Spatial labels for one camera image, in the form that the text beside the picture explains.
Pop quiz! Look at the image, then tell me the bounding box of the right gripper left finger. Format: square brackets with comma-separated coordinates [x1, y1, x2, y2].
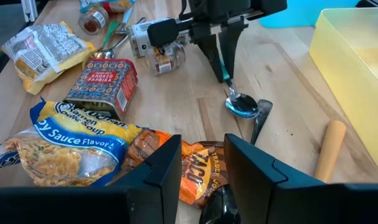
[0, 134, 182, 224]

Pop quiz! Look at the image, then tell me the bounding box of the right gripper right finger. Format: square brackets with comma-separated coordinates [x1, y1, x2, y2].
[223, 133, 378, 224]

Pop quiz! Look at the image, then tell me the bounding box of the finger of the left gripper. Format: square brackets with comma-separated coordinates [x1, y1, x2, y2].
[197, 34, 224, 83]
[218, 24, 249, 78]

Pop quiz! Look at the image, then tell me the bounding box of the small glass spice jar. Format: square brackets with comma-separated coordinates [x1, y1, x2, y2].
[78, 5, 110, 36]
[144, 42, 187, 77]

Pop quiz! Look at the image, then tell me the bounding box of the orange taco seasoning packet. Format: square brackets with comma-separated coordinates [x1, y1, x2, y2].
[121, 129, 230, 210]

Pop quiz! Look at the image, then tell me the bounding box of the teal-handled silver spoon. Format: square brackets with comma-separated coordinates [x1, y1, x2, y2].
[219, 58, 260, 119]

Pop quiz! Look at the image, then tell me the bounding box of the blue yellow ramen packet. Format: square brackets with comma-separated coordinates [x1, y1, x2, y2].
[0, 98, 143, 187]

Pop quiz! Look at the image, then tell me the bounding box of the smoked paprika tin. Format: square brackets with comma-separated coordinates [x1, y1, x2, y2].
[63, 58, 139, 121]

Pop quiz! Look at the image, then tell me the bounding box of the blue plastic bin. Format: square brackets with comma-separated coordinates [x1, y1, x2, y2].
[258, 0, 361, 29]

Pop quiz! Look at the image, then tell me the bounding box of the plain silver spoon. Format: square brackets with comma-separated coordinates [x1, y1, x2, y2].
[97, 17, 148, 60]

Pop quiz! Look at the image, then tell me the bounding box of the light-blue ramen packet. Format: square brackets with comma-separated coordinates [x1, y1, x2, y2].
[78, 0, 136, 14]

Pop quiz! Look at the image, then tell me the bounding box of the yellow translucent plastic bin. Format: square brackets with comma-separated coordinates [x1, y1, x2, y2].
[309, 6, 378, 175]

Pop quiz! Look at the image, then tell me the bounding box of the light-blue-handled silver spoon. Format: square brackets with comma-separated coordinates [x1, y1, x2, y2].
[115, 6, 134, 35]

